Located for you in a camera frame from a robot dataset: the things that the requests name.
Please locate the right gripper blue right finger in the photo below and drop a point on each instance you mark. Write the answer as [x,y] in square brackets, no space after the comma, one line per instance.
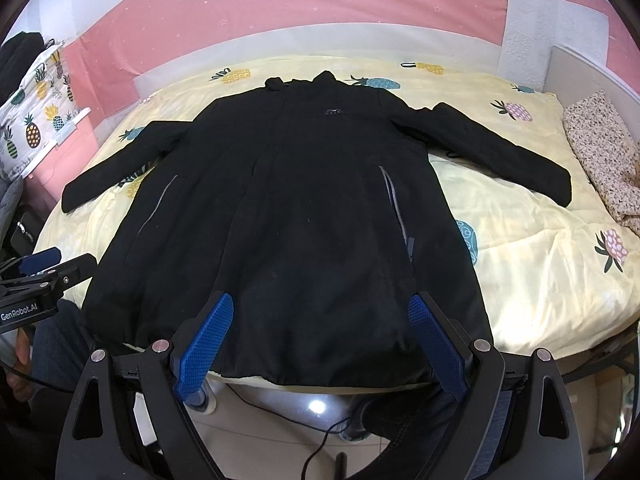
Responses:
[443,346]

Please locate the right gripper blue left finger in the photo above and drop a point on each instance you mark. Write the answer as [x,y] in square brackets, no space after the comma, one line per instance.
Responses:
[197,341]

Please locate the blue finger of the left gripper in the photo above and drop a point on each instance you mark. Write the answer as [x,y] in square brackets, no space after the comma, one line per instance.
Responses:
[40,261]
[72,272]

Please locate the black long coat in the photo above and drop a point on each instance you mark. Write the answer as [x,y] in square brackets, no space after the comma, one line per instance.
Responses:
[313,206]

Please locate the person left hand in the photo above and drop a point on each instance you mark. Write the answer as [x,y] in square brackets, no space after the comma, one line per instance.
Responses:
[21,387]

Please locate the yellow pineapple print bed quilt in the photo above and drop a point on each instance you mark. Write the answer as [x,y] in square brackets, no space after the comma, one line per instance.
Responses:
[551,277]

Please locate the pineapple print white curtain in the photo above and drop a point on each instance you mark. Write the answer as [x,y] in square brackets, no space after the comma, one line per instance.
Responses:
[39,115]

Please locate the speckled floral pillow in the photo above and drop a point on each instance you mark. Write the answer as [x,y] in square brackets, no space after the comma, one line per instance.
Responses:
[608,153]

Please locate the grey bed headboard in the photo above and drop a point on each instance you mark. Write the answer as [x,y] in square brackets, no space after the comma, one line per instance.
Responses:
[571,77]

